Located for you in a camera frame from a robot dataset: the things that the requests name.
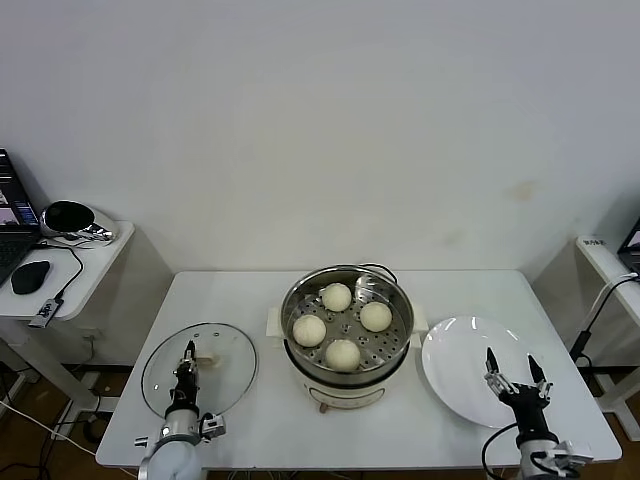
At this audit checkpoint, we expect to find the steel steamer basket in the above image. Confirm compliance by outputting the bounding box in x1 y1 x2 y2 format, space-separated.
264 264 429 375

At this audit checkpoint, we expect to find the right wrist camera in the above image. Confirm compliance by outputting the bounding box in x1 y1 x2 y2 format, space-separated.
544 438 595 469

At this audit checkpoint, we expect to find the open black laptop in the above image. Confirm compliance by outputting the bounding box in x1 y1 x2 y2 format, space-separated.
0 148 44 289

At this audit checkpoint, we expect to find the white steamed baozi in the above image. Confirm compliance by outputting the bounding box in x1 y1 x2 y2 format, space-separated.
359 301 394 334
325 338 361 373
292 314 327 349
320 282 353 313

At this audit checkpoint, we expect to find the grey usb hub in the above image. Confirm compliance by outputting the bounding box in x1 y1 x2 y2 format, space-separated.
28 295 66 329

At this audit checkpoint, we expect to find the open dark laptop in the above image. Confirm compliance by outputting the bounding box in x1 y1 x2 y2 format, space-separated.
618 217 640 274

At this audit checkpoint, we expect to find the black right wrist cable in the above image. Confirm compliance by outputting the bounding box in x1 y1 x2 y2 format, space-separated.
481 422 521 480

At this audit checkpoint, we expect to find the cream electric cooker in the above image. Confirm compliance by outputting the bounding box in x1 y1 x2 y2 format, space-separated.
268 319 426 414

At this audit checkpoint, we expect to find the chrome and black device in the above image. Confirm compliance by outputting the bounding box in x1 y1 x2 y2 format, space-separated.
39 199 119 246

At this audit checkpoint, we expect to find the black computer mouse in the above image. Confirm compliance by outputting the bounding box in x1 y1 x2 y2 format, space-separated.
10 259 52 295

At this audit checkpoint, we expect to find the white plate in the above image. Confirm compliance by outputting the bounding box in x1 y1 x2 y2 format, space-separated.
421 315 549 430

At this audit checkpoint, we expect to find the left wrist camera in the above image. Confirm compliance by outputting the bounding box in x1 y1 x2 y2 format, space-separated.
199 413 227 442

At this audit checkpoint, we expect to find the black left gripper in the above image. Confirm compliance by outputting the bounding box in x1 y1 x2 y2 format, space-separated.
169 340 201 411

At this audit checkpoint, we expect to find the black power adapter cable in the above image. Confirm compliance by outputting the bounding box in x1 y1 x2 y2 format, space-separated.
571 272 640 369

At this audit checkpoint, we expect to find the white floor cable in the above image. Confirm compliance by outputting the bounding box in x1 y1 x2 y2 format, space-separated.
0 397 99 457

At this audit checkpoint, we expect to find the black cooker power cord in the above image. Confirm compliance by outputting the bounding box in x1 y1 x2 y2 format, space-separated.
357 261 401 284

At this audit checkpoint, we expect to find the black hub cable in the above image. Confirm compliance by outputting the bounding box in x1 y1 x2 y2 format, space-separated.
37 238 85 301

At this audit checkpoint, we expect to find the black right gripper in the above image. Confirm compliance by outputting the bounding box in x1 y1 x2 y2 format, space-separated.
483 347 554 437

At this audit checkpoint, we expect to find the glass lid with cream handle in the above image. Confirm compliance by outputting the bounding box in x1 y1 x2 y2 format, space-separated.
141 322 260 417

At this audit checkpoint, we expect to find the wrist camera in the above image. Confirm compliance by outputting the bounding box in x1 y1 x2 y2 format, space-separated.
544 438 595 469
199 413 227 442

